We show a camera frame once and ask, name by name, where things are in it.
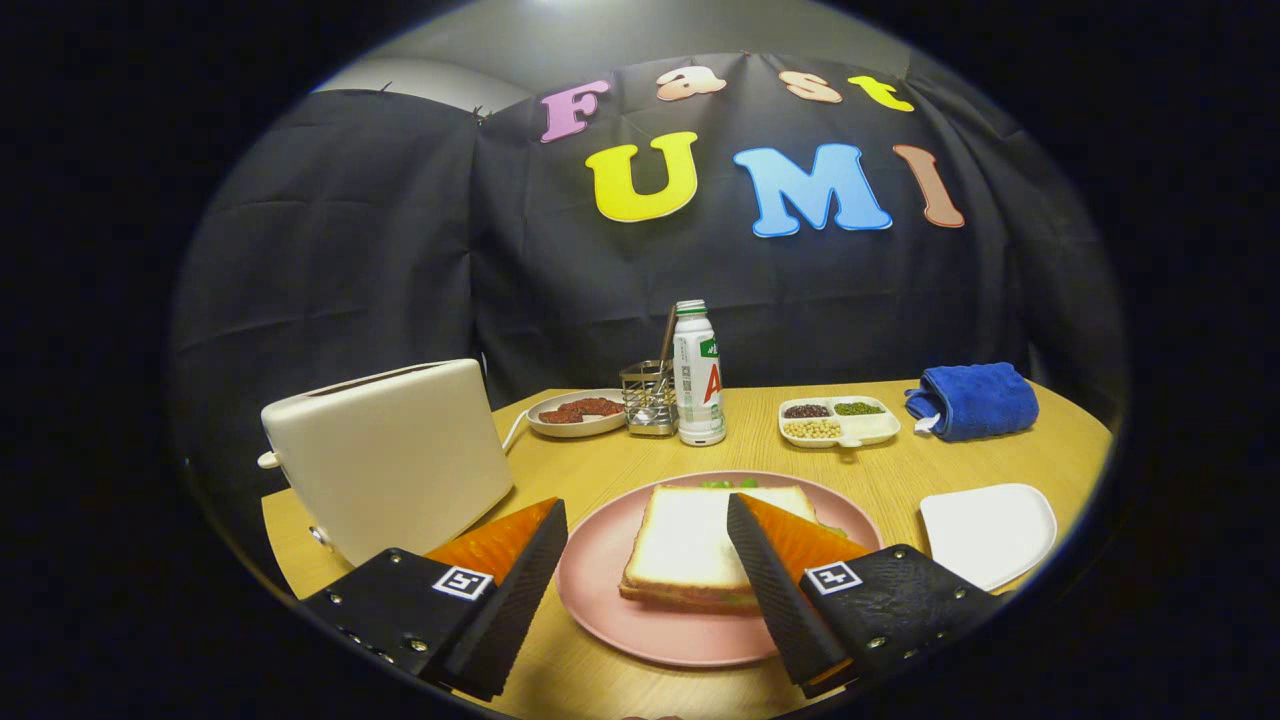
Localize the white rounded square plate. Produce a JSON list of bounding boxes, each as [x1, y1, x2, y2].
[[919, 483, 1058, 593]]

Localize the metal wire utensil holder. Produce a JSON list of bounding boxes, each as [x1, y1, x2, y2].
[[619, 360, 679, 438]]

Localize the pink round plate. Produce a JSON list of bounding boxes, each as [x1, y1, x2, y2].
[[555, 470, 886, 669]]

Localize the blue towel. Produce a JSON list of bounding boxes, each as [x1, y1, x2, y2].
[[904, 362, 1041, 444]]

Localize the small white round plate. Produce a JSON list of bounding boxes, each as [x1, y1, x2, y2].
[[526, 389, 629, 439]]

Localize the white bottle with green cap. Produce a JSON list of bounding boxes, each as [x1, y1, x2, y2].
[[672, 299, 727, 447]]

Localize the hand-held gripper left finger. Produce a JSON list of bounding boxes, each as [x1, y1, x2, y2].
[[300, 497, 569, 703]]

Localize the black backdrop cloth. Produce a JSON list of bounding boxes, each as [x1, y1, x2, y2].
[[170, 52, 1126, 561]]

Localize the plain white bread slice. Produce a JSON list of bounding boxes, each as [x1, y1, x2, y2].
[[619, 484, 821, 601]]

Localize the cream white toaster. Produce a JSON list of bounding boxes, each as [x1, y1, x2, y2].
[[257, 358, 515, 569]]

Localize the white divided dish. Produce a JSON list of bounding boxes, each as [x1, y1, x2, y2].
[[778, 395, 902, 450]]

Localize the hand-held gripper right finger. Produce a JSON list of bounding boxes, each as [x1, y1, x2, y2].
[[726, 492, 1006, 701]]

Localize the dark red meat slices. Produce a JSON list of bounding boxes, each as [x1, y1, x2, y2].
[[538, 397, 624, 425]]

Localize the green lettuce leaf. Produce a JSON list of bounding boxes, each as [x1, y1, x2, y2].
[[698, 477, 849, 606]]

